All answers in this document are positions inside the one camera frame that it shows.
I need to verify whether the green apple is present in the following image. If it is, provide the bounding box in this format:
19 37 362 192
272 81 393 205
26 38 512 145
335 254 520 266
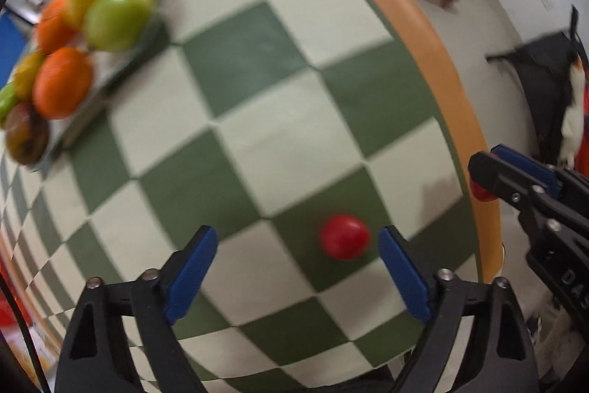
0 82 21 129
84 0 155 52

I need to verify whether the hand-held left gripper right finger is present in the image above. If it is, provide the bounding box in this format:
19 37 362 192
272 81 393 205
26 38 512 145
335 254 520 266
378 226 539 393

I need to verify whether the small red tomato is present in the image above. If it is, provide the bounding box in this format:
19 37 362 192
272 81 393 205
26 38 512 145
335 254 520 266
469 181 498 203
321 215 371 261

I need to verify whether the black office chair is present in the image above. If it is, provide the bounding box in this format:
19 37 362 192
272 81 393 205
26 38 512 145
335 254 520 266
485 4 589 173

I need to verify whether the white floral oval plate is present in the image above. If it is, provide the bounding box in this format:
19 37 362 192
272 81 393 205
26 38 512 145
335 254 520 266
32 0 173 173

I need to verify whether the dark brown apple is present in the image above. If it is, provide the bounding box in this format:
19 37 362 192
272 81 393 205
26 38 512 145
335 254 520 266
6 102 50 166

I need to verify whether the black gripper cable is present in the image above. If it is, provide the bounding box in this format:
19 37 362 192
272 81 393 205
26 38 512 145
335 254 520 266
0 280 52 393

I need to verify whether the orange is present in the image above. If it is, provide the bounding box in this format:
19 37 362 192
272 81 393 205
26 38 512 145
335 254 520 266
33 48 94 120
36 0 79 55

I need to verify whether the green white checkered tablecloth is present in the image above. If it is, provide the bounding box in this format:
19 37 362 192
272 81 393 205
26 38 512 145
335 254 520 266
0 0 502 393

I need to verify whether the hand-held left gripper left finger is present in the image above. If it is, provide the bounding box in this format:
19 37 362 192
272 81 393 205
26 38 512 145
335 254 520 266
57 226 218 393

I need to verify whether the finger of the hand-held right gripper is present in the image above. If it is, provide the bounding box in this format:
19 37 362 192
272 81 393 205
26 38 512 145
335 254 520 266
490 144 562 196
468 151 553 214

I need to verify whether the blue exercise mat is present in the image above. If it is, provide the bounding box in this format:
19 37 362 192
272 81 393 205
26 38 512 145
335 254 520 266
0 13 28 67

